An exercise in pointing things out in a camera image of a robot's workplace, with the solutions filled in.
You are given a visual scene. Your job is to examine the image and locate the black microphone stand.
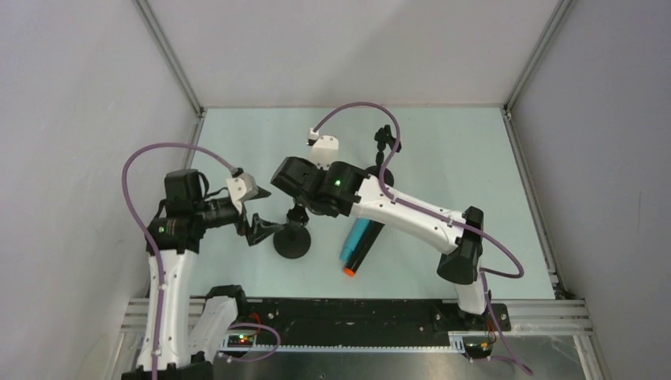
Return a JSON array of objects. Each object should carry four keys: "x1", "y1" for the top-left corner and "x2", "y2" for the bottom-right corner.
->
[
  {"x1": 364, "y1": 124, "x2": 403, "y2": 190},
  {"x1": 273, "y1": 203, "x2": 312, "y2": 260}
]

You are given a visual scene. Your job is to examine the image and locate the blue microphone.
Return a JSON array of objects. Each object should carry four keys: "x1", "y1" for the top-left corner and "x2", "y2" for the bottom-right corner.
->
[{"x1": 339, "y1": 218, "x2": 370, "y2": 262}]

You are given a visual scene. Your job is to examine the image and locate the black microphone orange tip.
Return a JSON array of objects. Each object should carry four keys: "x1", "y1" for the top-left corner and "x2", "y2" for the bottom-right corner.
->
[{"x1": 343, "y1": 220, "x2": 385, "y2": 277}]

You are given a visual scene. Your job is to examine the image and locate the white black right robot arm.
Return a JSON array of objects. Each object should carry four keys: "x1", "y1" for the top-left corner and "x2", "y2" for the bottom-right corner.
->
[{"x1": 271, "y1": 157, "x2": 487, "y2": 315}]

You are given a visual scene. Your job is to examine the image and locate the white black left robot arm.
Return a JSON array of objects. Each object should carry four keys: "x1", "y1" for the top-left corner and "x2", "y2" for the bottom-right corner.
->
[{"x1": 122, "y1": 169, "x2": 282, "y2": 379}]

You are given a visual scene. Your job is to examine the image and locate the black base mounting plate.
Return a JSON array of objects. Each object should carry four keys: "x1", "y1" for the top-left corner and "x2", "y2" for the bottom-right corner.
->
[{"x1": 235, "y1": 298, "x2": 511, "y2": 351}]

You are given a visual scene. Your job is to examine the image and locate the left controller board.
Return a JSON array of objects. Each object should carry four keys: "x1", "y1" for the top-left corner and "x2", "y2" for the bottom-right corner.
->
[{"x1": 226, "y1": 333, "x2": 257, "y2": 349}]

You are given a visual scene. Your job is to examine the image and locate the controller board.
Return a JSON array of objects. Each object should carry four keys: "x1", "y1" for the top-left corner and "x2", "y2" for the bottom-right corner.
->
[
  {"x1": 463, "y1": 341, "x2": 495, "y2": 361},
  {"x1": 226, "y1": 333, "x2": 257, "y2": 349}
]

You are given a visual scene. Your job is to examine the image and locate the right controller board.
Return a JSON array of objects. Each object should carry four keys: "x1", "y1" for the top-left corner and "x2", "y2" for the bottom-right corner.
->
[{"x1": 463, "y1": 341, "x2": 495, "y2": 361}]

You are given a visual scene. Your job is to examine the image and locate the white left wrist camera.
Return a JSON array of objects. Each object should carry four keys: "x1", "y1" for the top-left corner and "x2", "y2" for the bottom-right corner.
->
[{"x1": 226, "y1": 168, "x2": 260, "y2": 214}]

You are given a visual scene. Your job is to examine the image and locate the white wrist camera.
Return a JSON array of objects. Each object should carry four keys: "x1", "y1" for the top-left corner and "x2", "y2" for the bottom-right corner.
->
[
  {"x1": 307, "y1": 129, "x2": 339, "y2": 170},
  {"x1": 226, "y1": 168, "x2": 260, "y2": 214}
]

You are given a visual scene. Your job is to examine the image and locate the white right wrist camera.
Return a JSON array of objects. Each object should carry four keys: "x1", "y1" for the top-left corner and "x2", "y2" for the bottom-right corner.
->
[{"x1": 307, "y1": 129, "x2": 339, "y2": 170}]

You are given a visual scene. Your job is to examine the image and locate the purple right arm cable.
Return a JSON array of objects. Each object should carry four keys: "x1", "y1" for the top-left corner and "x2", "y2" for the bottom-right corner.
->
[{"x1": 309, "y1": 101, "x2": 533, "y2": 376}]

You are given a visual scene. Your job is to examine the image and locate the white slotted cable duct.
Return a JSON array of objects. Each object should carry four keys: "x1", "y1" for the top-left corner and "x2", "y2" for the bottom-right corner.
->
[{"x1": 220, "y1": 333, "x2": 467, "y2": 353}]

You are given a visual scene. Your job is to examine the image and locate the aluminium frame rail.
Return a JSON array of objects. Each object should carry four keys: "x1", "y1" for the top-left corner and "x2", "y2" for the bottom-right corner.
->
[{"x1": 119, "y1": 298, "x2": 595, "y2": 336}]

